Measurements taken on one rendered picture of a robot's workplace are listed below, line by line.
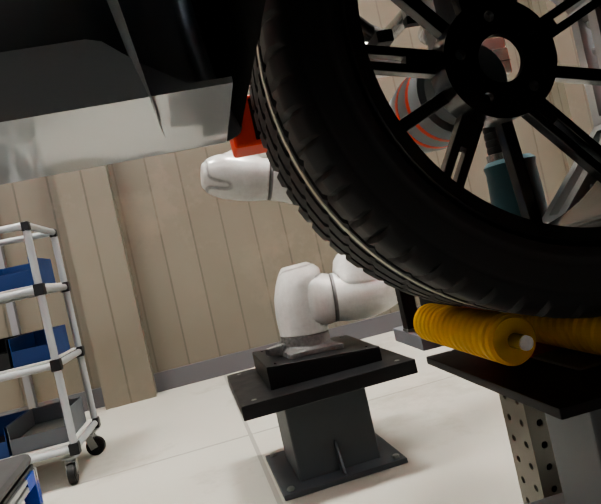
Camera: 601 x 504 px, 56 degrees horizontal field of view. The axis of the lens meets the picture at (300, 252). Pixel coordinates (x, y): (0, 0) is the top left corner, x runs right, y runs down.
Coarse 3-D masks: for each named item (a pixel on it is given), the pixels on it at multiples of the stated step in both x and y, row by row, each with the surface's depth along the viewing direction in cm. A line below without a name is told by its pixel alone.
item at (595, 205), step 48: (480, 0) 74; (576, 0) 80; (384, 48) 75; (528, 48) 75; (384, 96) 55; (480, 96) 74; (528, 96) 75; (576, 144) 79; (528, 192) 78; (576, 240) 57
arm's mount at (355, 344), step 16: (256, 352) 190; (336, 352) 167; (352, 352) 164; (368, 352) 165; (256, 368) 189; (272, 368) 160; (288, 368) 160; (304, 368) 161; (320, 368) 162; (336, 368) 163; (272, 384) 159; (288, 384) 160
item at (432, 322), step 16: (432, 304) 84; (416, 320) 85; (432, 320) 79; (448, 320) 74; (464, 320) 70; (480, 320) 66; (496, 320) 63; (512, 320) 63; (432, 336) 80; (448, 336) 74; (464, 336) 69; (480, 336) 65; (496, 336) 62; (512, 336) 62; (528, 336) 60; (480, 352) 66; (496, 352) 62; (512, 352) 63; (528, 352) 63
